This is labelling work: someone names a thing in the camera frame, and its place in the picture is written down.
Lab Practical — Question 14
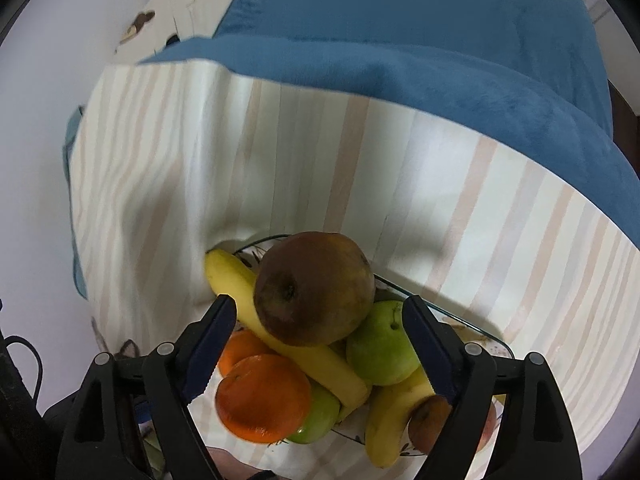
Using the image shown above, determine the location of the striped red yellow apple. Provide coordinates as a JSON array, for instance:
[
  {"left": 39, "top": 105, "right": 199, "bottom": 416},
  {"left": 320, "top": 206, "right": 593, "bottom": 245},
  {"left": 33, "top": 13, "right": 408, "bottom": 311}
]
[{"left": 408, "top": 396, "right": 497, "bottom": 454}]

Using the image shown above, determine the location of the orange mandarin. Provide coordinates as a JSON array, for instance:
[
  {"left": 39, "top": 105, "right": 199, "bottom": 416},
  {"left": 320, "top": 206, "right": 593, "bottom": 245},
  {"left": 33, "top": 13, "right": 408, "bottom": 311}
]
[
  {"left": 215, "top": 354, "right": 311, "bottom": 444},
  {"left": 217, "top": 328, "right": 274, "bottom": 377}
]

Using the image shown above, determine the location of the green apple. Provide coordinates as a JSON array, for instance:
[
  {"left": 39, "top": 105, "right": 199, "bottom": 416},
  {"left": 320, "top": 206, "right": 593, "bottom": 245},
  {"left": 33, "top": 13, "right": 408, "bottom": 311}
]
[
  {"left": 346, "top": 300, "right": 420, "bottom": 387},
  {"left": 286, "top": 382, "right": 342, "bottom": 444}
]

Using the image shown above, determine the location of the dark red brown apple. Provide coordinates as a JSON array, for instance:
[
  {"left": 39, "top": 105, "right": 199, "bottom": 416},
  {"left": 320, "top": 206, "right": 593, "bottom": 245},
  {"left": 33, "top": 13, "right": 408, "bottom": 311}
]
[{"left": 254, "top": 232, "right": 375, "bottom": 347}]

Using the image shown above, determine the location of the yellow banana with stem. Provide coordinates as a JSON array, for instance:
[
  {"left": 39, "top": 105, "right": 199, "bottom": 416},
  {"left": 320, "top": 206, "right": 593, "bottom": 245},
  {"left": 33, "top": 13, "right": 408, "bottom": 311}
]
[{"left": 364, "top": 367, "right": 435, "bottom": 468}]

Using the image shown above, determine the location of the oval patterned ceramic plate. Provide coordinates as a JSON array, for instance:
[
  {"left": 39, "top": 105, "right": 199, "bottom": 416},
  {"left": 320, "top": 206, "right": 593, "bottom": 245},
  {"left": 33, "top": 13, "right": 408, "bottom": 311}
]
[{"left": 188, "top": 233, "right": 516, "bottom": 461}]

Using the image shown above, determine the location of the striped cream blanket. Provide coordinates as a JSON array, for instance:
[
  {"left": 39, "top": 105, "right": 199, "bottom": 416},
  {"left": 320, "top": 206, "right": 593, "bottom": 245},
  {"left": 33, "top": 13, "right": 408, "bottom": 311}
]
[{"left": 67, "top": 60, "right": 639, "bottom": 448}]

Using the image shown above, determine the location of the blue bed sheet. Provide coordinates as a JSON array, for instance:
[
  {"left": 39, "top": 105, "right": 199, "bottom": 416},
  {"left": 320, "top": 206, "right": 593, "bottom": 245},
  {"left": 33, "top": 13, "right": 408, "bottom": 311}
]
[{"left": 155, "top": 0, "right": 639, "bottom": 240}]

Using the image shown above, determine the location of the bear print pillow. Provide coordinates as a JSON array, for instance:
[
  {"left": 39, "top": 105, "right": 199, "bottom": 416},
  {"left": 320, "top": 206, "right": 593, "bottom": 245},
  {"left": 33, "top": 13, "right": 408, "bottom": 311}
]
[{"left": 114, "top": 0, "right": 232, "bottom": 64}]

